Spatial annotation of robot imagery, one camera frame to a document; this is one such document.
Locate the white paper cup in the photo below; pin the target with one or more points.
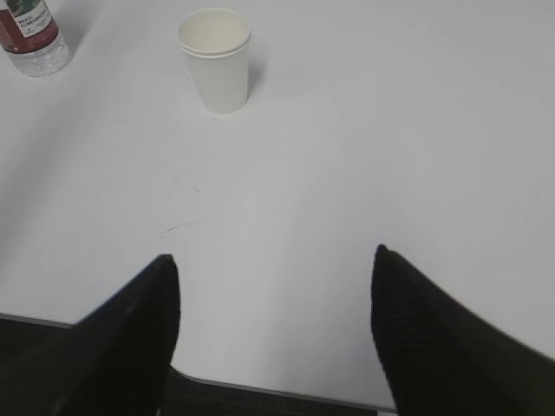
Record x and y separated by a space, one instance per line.
215 42

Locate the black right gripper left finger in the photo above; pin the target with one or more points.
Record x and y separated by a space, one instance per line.
113 362

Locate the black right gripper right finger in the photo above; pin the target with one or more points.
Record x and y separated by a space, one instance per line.
440 358

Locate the clear water bottle red label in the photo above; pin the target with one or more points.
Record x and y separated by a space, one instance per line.
31 38

